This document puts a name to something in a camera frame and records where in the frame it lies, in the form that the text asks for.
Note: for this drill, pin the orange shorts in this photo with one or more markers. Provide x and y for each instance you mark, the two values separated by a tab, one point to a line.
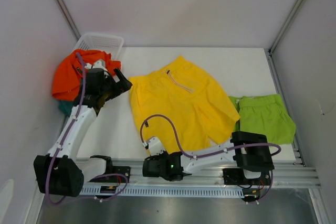
68	76

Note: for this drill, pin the aluminium corner post left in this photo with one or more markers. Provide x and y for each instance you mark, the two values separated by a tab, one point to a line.
68	18

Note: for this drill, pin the aluminium frame rail front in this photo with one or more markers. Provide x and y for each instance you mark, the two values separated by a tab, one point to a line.
282	176

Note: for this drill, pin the lime green shorts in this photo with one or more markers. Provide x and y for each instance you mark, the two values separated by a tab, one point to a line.
265	115

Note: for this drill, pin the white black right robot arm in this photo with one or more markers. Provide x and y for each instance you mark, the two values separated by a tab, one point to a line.
250	151

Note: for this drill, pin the aluminium corner post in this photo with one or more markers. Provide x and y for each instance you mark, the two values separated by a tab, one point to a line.
68	18
286	25

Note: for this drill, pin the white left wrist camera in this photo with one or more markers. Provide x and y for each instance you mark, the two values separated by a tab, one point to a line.
98	64

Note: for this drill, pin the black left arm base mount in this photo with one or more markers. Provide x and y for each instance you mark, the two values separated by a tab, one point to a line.
124	170

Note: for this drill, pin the yellow shorts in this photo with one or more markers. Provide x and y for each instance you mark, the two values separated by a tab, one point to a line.
182	105

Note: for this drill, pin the aluminium corner post right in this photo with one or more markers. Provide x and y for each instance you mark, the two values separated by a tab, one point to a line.
286	25

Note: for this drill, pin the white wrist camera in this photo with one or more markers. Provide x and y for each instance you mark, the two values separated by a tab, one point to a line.
98	64
154	146

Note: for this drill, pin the teal shorts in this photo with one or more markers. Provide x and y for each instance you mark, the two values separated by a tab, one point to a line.
65	107

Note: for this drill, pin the white plastic laundry basket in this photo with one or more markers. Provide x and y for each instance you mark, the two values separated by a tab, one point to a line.
101	41

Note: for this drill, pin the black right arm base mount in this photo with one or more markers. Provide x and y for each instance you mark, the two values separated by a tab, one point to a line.
244	178

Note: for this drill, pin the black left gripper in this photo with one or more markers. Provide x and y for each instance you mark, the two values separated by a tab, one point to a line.
124	86

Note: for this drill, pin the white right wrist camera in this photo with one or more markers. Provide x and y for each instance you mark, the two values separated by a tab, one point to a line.
154	146

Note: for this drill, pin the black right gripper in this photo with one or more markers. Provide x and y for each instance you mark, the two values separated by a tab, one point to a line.
156	157

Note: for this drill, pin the white slotted cable duct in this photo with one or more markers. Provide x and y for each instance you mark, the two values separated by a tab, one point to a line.
163	191

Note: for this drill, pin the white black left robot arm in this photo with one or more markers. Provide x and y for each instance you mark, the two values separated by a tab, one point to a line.
65	150

